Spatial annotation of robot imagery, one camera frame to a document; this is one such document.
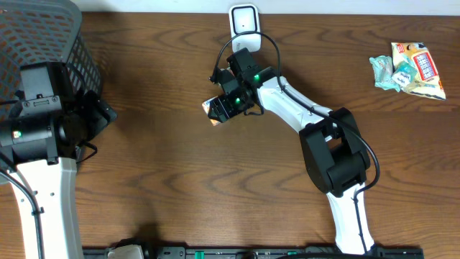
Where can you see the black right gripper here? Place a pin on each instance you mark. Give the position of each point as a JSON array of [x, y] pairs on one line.
[[221, 108]]

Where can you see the orange tissue packet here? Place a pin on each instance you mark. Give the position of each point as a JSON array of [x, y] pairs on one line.
[[206, 105]]

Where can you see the teal wipes packet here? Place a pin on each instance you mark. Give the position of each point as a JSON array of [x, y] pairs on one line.
[[383, 70]]

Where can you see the teal Kleenex tissue packet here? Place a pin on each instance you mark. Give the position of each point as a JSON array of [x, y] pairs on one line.
[[404, 74]]

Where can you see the yellow snack bag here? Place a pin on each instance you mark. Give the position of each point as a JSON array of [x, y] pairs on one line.
[[427, 82]]

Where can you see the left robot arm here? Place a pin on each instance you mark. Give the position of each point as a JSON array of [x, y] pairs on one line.
[[40, 149]]

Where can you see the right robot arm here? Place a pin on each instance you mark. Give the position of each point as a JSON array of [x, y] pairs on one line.
[[335, 154]]

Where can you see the white barcode scanner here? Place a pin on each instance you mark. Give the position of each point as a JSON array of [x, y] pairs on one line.
[[245, 18]]

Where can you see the dark grey plastic basket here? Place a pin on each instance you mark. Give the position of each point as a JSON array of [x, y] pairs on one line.
[[44, 59]]

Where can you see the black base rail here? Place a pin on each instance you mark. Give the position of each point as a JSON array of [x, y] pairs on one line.
[[133, 248]]

